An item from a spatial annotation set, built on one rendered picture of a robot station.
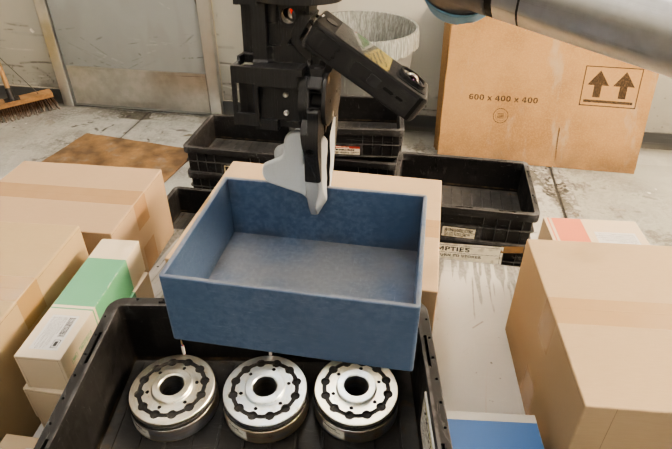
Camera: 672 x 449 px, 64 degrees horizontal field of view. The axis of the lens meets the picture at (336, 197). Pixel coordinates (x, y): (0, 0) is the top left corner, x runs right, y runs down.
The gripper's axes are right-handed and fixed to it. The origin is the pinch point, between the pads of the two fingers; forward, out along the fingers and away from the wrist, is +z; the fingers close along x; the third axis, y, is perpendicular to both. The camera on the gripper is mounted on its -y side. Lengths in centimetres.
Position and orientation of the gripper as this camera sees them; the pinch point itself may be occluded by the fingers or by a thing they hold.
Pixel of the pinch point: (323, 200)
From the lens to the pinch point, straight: 52.6
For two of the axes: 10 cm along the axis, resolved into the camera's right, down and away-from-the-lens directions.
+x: -1.9, 4.7, -8.6
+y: -9.8, -1.1, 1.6
